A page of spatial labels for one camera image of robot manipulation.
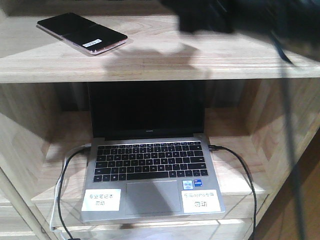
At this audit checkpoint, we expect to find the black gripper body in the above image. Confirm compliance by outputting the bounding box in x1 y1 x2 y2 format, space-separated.
160 0 320 60

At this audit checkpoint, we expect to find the black foldable smartphone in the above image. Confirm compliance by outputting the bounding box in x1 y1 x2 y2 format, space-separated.
37 12 128 55

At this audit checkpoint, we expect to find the light wooden desk shelf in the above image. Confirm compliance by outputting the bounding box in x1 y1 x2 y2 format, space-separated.
0 0 320 240

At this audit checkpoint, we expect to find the silver laptop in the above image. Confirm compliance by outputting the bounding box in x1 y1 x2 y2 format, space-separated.
81 80 225 222

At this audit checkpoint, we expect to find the right white label sticker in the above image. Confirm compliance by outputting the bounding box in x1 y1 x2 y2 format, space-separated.
181 189 222 214

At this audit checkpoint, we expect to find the white label sticker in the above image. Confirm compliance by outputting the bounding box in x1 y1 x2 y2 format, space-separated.
181 189 222 214
81 189 121 212

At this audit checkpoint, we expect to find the left white label sticker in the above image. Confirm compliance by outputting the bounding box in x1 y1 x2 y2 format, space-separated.
81 189 121 212

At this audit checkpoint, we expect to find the black right laptop cable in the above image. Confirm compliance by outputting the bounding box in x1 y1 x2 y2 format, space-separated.
208 144 258 237

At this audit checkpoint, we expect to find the black laptop cable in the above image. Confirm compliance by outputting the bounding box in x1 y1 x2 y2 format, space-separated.
208 144 258 237
56 147 91 240

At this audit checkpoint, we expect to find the white laptop cable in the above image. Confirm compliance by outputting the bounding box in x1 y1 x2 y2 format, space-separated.
49 142 92 232

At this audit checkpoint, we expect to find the black left laptop cable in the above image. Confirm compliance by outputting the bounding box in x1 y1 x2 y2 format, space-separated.
56 147 91 240

